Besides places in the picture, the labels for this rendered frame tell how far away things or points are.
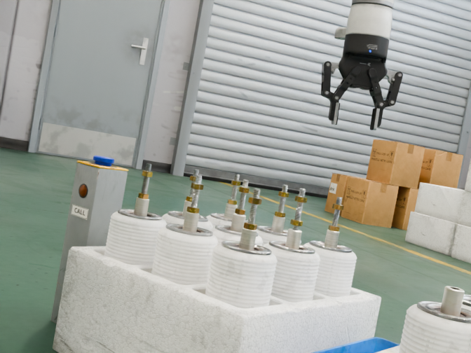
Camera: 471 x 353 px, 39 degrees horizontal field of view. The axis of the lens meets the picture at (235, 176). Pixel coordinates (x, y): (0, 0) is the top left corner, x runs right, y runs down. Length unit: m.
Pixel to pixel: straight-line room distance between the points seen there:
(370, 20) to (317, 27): 5.50
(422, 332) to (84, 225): 0.69
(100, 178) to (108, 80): 4.78
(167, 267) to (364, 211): 3.67
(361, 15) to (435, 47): 6.22
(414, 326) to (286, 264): 0.29
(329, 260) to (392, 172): 3.59
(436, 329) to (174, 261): 0.42
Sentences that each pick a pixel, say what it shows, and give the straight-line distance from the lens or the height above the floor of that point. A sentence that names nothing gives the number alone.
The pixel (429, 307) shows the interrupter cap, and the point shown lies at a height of 0.25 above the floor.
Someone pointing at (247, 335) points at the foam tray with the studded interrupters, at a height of 0.15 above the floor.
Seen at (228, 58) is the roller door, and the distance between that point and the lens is 6.24.
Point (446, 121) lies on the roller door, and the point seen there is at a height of 1.01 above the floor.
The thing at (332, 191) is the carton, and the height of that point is 0.16.
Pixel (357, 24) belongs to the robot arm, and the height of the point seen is 0.63.
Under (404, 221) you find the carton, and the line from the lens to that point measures 4.82.
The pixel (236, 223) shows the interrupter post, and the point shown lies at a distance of 1.13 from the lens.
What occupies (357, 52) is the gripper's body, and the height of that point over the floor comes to 0.58.
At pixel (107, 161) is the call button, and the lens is 1.27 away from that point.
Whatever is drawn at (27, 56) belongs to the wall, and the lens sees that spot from 5.95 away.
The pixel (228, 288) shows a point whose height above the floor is 0.20.
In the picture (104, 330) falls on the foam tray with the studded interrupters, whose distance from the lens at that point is 1.09.
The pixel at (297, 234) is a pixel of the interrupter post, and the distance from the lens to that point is 1.06.
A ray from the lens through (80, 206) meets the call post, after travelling 1.27.
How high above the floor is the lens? 0.40
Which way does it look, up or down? 3 degrees down
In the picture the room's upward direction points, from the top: 10 degrees clockwise
